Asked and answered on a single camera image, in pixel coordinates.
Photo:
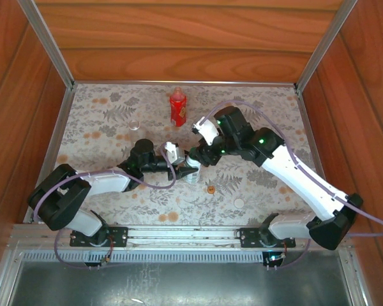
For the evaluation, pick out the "small connector board green light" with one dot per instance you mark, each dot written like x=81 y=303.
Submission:
x=275 y=257

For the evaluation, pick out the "white bottle cap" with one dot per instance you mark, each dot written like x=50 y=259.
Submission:
x=239 y=203

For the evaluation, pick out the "red label bottle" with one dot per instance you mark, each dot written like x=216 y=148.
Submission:
x=178 y=111

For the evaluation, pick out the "long aluminium frame bar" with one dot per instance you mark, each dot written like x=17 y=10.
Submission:
x=185 y=83

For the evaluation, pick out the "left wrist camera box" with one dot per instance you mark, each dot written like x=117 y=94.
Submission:
x=175 y=153

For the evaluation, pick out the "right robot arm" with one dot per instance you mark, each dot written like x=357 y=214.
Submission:
x=300 y=178

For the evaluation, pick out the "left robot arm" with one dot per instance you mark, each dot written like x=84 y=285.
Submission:
x=60 y=197

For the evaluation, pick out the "aluminium frame post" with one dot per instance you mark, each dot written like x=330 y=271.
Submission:
x=324 y=44
x=49 y=44

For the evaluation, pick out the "aluminium frame side bar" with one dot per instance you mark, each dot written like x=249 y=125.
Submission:
x=309 y=127
x=58 y=127

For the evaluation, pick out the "orange bottle cap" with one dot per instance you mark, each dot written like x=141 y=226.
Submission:
x=211 y=190

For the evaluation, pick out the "clear ribbed bottle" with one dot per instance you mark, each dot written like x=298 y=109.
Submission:
x=134 y=125

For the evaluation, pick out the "grey metal sheet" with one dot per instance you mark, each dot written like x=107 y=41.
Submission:
x=178 y=283

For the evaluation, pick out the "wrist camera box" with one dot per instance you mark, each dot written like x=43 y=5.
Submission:
x=175 y=153
x=205 y=130

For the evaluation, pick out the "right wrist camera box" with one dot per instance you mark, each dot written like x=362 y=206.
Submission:
x=205 y=130

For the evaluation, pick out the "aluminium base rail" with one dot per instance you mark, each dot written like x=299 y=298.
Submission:
x=178 y=236

